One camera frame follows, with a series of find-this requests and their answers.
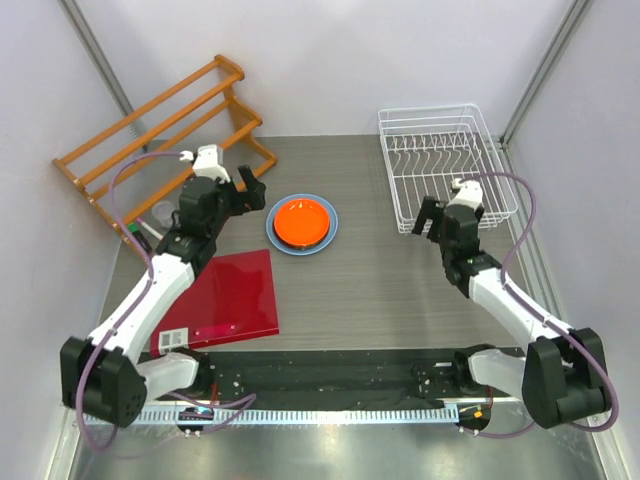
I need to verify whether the green highlighter marker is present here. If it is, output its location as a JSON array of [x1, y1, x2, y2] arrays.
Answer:
[[128, 223, 153, 254]]

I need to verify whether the yellow patterned plate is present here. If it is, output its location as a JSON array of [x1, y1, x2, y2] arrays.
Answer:
[[279, 243, 323, 252]]

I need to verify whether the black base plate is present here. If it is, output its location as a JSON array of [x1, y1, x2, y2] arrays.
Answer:
[[153, 349, 512, 412]]

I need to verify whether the red acrylic board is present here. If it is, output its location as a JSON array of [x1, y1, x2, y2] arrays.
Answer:
[[149, 249, 279, 357]]

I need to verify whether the white slotted cable duct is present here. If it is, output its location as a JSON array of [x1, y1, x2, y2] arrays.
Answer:
[[131, 403, 459, 427]]

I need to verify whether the orange plate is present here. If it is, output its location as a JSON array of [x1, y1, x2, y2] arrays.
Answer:
[[272, 197, 331, 246]]

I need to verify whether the light blue plate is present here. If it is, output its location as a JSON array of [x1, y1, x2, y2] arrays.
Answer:
[[265, 193, 339, 256]]

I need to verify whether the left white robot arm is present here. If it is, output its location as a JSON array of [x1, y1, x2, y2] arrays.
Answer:
[[60, 165, 266, 428]]

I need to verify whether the white pink pen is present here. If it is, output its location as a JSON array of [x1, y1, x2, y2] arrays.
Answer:
[[136, 218, 163, 241]]

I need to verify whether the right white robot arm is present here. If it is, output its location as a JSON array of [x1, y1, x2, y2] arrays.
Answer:
[[413, 196, 619, 429]]

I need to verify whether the clear plastic cup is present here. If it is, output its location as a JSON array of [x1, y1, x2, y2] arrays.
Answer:
[[151, 200, 175, 229]]

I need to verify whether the orange wooden rack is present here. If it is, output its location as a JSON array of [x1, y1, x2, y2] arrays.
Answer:
[[52, 54, 278, 238]]

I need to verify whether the white wire dish rack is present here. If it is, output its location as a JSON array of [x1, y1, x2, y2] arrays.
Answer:
[[377, 104, 518, 234]]

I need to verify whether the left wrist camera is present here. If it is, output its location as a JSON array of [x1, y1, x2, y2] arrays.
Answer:
[[179, 144, 231, 183]]

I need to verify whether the aluminium rail frame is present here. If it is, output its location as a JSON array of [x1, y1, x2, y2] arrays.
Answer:
[[60, 360, 609, 404]]

